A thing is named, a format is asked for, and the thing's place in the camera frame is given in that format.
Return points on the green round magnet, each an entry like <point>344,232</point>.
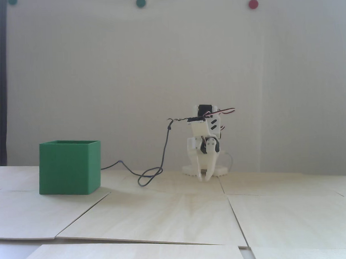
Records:
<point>140,2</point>
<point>12,1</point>

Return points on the red round magnet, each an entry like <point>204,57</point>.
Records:
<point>253,4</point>

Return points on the dark window frame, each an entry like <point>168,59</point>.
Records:
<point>2,84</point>

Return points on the wrist camera on white bracket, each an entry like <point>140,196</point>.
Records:
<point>198,128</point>

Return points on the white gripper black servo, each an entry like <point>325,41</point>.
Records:
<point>204,161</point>

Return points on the white backdrop board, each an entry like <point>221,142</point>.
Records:
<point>244,76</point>

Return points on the green box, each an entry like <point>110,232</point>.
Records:
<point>66,167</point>

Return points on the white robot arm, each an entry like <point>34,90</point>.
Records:
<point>219,171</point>

